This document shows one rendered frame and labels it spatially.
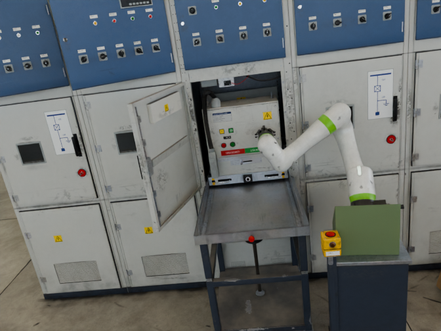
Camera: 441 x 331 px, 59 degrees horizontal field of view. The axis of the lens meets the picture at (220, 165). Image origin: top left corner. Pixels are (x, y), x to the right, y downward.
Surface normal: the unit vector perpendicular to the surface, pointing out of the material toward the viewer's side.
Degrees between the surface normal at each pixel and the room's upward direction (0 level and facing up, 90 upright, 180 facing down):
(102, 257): 90
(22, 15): 90
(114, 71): 90
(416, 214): 90
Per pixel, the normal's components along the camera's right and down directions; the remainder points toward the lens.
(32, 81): 0.34, 0.28
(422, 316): -0.13, -0.93
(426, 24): -0.05, 0.35
